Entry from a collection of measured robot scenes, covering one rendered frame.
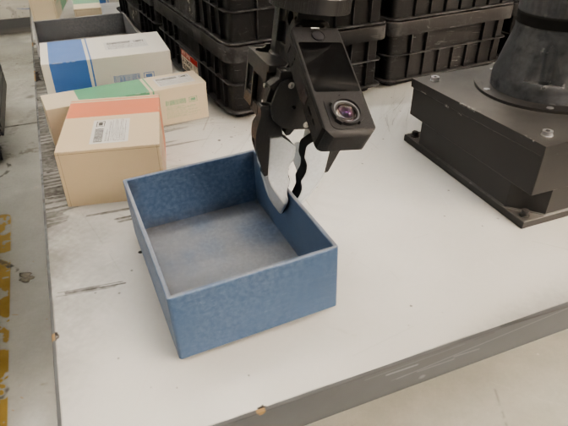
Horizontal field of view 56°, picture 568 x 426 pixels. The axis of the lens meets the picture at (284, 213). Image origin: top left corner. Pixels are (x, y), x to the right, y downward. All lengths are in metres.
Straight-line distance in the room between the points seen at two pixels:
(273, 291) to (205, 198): 0.20
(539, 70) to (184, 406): 0.55
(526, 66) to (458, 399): 0.87
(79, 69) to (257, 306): 0.58
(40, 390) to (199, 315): 1.04
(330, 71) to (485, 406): 1.07
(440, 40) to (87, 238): 0.73
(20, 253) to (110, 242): 1.28
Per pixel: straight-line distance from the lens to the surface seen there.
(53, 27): 1.38
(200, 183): 0.61
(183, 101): 0.88
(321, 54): 0.46
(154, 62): 0.95
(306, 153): 0.51
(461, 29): 1.11
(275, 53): 0.52
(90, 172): 0.68
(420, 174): 0.75
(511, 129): 0.66
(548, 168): 0.66
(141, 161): 0.67
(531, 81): 0.74
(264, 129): 0.49
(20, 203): 2.17
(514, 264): 0.62
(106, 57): 0.94
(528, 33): 0.75
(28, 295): 1.73
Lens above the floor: 1.06
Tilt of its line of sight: 34 degrees down
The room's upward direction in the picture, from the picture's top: straight up
